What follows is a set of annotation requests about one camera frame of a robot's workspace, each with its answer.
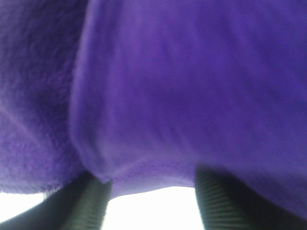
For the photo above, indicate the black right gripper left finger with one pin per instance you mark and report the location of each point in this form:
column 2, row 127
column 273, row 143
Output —
column 80, row 205

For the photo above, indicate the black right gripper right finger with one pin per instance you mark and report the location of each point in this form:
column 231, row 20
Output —
column 225, row 203

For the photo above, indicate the purple towel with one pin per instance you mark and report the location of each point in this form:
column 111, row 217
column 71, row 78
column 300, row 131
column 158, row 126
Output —
column 140, row 92

